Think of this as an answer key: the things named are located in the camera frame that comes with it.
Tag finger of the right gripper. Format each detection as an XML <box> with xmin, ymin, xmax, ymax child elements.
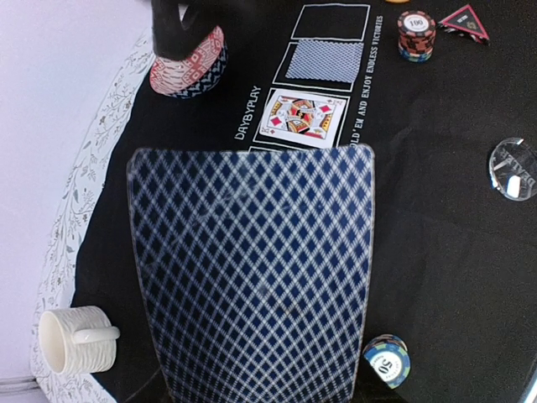
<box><xmin>150</xmin><ymin>0</ymin><xmax>214</xmax><ymax>59</ymax></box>

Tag king of diamonds card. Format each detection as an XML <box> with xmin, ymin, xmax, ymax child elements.
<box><xmin>256</xmin><ymin>89</ymin><xmax>349</xmax><ymax>149</ymax></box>

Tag blue playing card deck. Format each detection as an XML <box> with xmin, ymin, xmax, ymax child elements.
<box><xmin>127</xmin><ymin>144</ymin><xmax>374</xmax><ymax>402</ymax></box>

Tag triangular all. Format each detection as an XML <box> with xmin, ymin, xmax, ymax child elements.
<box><xmin>437</xmin><ymin>4</ymin><xmax>490</xmax><ymax>45</ymax></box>

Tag stack of poker chips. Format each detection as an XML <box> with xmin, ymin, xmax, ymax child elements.
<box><xmin>362</xmin><ymin>333</ymin><xmax>411</xmax><ymax>390</ymax></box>

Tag red patterned bowl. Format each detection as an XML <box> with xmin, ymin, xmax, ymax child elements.
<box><xmin>149</xmin><ymin>26</ymin><xmax>228</xmax><ymax>99</ymax></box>

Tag black poker mat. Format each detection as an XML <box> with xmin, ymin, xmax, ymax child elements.
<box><xmin>73</xmin><ymin>1</ymin><xmax>536</xmax><ymax>402</ymax></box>

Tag floral white tablecloth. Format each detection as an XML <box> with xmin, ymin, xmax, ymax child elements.
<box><xmin>30</xmin><ymin>29</ymin><xmax>154</xmax><ymax>402</ymax></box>

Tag white ribbed ceramic mug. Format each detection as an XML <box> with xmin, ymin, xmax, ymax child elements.
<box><xmin>38</xmin><ymin>306</ymin><xmax>120</xmax><ymax>375</ymax></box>

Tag black round dealer button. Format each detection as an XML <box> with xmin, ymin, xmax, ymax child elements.
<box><xmin>488</xmin><ymin>138</ymin><xmax>536</xmax><ymax>202</ymax></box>

